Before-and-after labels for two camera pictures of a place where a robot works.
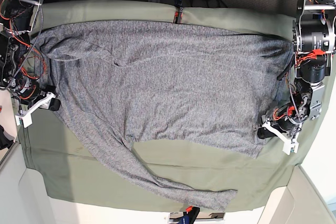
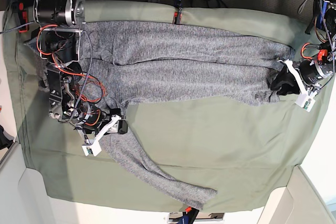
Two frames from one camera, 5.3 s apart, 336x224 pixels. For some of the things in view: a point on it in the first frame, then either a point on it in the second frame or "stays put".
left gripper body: (28, 91) -> (91, 120)
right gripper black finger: (263, 132) -> (285, 83)
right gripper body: (287, 118) -> (311, 74)
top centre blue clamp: (179, 1) stays put
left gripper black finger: (54, 104) -> (122, 126)
